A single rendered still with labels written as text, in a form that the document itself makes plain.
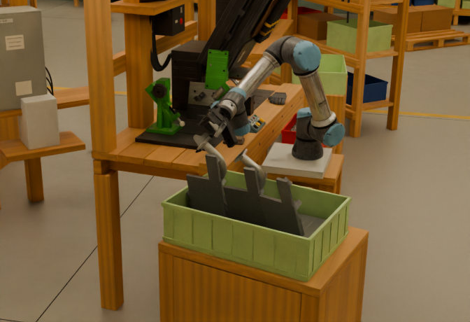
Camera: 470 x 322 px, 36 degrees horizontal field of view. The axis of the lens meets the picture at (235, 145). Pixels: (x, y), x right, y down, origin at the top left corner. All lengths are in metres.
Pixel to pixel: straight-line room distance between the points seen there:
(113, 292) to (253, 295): 1.29
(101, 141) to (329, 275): 1.39
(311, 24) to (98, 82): 3.78
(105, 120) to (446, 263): 2.22
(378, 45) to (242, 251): 4.09
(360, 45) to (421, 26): 4.48
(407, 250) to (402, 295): 0.53
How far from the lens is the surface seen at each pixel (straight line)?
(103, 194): 3.60
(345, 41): 6.43
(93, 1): 3.33
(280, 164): 3.34
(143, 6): 3.56
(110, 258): 3.75
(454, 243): 4.75
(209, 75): 3.85
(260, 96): 4.33
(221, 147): 3.49
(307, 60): 3.02
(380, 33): 6.49
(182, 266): 2.82
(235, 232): 2.64
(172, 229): 2.78
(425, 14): 10.66
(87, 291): 4.08
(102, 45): 3.35
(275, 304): 2.67
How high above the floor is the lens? 2.11
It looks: 20 degrees down
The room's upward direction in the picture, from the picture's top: 1 degrees clockwise
